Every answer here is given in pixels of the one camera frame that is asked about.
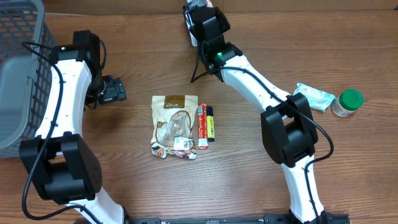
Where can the red snack stick packet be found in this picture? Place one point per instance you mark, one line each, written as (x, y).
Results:
(202, 127)

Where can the brown snack pouch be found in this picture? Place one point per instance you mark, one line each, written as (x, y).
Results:
(173, 119)

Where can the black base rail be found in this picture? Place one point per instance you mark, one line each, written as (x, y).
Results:
(327, 218)

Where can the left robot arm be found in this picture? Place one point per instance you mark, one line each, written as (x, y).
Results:
(64, 173)

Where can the grey plastic mesh basket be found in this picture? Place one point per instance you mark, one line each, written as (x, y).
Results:
(25, 78)

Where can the teal tissue pack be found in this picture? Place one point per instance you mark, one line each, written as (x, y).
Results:
(317, 99)

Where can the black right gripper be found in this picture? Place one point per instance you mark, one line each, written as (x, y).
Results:
(221, 21)

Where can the yellow highlighter marker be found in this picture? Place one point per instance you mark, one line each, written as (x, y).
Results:
(210, 124)

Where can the instant noodle cup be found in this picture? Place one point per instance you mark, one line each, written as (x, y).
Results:
(347, 103)

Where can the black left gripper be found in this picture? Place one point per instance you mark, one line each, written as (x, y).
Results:
(114, 89)

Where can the orange tissue pack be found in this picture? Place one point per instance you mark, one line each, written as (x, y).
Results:
(208, 3)

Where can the white barcode scanner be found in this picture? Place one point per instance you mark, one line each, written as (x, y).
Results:
(194, 42)

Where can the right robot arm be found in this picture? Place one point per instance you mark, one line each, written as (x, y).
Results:
(289, 133)

